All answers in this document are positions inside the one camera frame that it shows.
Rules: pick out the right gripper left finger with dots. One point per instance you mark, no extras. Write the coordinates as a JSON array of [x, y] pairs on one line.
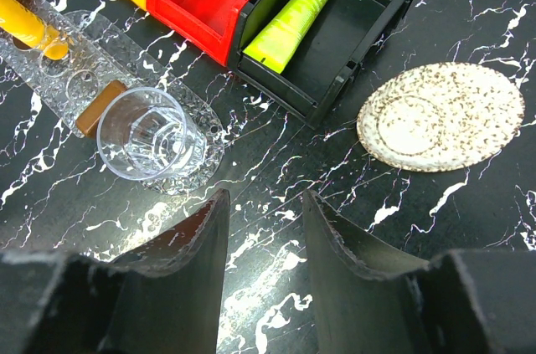
[[161, 297]]

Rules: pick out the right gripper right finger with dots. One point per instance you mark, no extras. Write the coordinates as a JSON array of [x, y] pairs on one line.
[[370, 297]]

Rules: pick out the clear plastic cup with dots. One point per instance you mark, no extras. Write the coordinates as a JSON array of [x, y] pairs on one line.
[[144, 134]]

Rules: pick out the clear acrylic toothbrush holder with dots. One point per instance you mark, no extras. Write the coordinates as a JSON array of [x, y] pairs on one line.
[[78, 87]]

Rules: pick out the green toothpaste tube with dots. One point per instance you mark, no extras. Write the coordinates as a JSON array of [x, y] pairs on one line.
[[277, 42]]

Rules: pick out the yellow toothpaste tube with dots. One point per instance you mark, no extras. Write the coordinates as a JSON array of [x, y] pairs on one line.
[[31, 30]]

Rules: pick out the clear acrylic oval tray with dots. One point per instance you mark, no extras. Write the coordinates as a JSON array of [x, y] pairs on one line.
[[141, 69]]

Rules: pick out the grey speckled soap dish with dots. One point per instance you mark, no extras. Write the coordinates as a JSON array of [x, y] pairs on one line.
[[440, 117]]

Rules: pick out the black plastic bin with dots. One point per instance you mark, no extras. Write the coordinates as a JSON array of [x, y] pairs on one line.
[[326, 60]]

